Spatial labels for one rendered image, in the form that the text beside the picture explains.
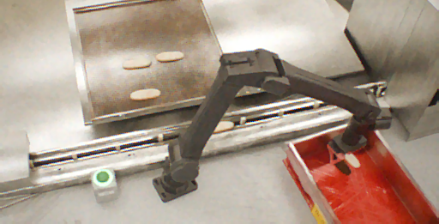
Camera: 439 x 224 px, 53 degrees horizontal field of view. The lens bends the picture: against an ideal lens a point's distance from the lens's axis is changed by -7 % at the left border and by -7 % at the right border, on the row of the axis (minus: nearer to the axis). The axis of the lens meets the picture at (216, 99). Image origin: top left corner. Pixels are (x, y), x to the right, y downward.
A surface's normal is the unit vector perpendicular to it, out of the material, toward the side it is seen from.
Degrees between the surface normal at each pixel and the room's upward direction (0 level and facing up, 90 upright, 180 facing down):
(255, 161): 0
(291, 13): 10
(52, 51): 0
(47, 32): 0
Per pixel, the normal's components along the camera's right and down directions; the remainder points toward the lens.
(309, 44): 0.13, -0.54
